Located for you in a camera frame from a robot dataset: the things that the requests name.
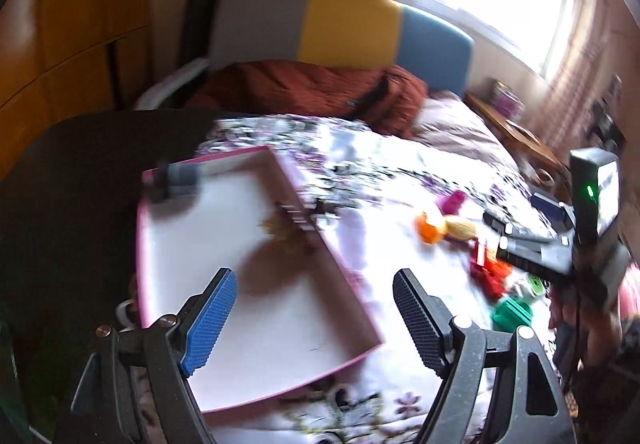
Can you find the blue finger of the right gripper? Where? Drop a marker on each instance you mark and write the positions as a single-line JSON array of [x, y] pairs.
[[559, 214]]

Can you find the brown wooden pinecone puzzle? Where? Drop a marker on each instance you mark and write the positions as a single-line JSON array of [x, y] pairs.
[[293, 229]]

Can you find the purple box on shelf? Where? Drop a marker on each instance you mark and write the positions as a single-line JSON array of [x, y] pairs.
[[504, 101]]

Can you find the rust brown quilted jacket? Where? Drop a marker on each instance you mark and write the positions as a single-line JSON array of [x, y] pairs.
[[387, 99]]

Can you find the pink shallow cardboard box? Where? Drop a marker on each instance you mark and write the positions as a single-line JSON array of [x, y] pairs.
[[296, 319]]

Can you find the white floral embroidered tablecloth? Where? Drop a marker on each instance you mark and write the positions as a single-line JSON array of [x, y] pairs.
[[363, 191]]

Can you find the orange block toy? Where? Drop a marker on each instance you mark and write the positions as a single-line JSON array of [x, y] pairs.
[[430, 228]]

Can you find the camera box with green led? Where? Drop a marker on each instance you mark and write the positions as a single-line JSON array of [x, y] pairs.
[[595, 175]]

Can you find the mauve striped pillow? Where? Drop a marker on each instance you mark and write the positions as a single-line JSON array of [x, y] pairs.
[[446, 123]]

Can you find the black rolled mat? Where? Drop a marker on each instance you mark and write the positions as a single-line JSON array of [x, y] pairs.
[[196, 33]]

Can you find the white chair armrest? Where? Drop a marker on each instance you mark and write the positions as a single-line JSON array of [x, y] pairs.
[[163, 90]]

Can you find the wooden wardrobe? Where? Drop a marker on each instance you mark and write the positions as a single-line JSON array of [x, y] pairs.
[[63, 58]]

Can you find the grey yellow blue sofa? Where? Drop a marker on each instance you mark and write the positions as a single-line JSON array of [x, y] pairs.
[[357, 34]]

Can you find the person's right hand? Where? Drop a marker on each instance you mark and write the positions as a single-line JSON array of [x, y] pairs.
[[604, 330]]

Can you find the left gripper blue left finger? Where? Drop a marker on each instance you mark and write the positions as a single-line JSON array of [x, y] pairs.
[[202, 319]]

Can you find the green plastic holder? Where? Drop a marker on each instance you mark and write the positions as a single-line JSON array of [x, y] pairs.
[[509, 313]]

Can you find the red cylinder toy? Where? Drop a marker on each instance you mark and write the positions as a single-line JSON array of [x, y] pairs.
[[489, 273]]

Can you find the black grey cylinder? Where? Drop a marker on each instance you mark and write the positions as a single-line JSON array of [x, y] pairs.
[[173, 181]]

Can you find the yellow carved egg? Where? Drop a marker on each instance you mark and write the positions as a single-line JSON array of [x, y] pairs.
[[460, 229]]

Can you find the wooden side shelf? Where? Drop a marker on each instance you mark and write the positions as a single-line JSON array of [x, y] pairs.
[[513, 139]]

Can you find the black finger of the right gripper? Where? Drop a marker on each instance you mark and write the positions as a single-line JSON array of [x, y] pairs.
[[501, 225]]

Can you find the magenta perforated ball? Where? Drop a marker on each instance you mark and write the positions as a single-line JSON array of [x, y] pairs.
[[452, 203]]

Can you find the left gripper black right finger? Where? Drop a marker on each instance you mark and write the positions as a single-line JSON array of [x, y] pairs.
[[427, 320]]

